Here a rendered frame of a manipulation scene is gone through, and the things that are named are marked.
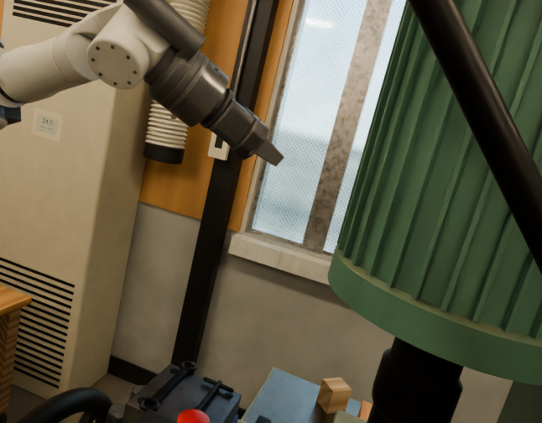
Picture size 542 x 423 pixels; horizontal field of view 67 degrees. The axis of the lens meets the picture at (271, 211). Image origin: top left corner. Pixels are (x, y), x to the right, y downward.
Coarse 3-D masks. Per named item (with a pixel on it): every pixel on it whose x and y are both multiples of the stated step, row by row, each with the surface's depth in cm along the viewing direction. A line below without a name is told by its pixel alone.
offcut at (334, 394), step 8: (328, 384) 63; (336, 384) 64; (344, 384) 64; (320, 392) 65; (328, 392) 63; (336, 392) 62; (344, 392) 63; (320, 400) 64; (328, 400) 63; (336, 400) 63; (344, 400) 63; (328, 408) 62; (336, 408) 63; (344, 408) 64
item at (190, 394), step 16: (176, 368) 48; (160, 384) 45; (176, 384) 46; (192, 384) 46; (208, 384) 47; (128, 400) 42; (160, 400) 43; (176, 400) 43; (192, 400) 44; (224, 400) 45; (128, 416) 41; (144, 416) 39; (160, 416) 39; (176, 416) 41; (208, 416) 42; (224, 416) 43
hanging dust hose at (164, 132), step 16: (176, 0) 144; (192, 0) 144; (208, 0) 151; (192, 16) 146; (160, 112) 151; (160, 128) 152; (176, 128) 153; (144, 144) 158; (160, 144) 153; (176, 144) 156; (160, 160) 154; (176, 160) 157
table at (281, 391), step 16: (272, 368) 71; (272, 384) 67; (288, 384) 68; (304, 384) 69; (256, 400) 62; (272, 400) 63; (288, 400) 64; (304, 400) 64; (352, 400) 68; (256, 416) 58; (272, 416) 59; (288, 416) 60; (304, 416) 61; (320, 416) 62
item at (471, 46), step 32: (416, 0) 15; (448, 0) 15; (448, 32) 15; (448, 64) 15; (480, 64) 15; (480, 96) 15; (480, 128) 15; (512, 128) 15; (512, 160) 15; (512, 192) 15
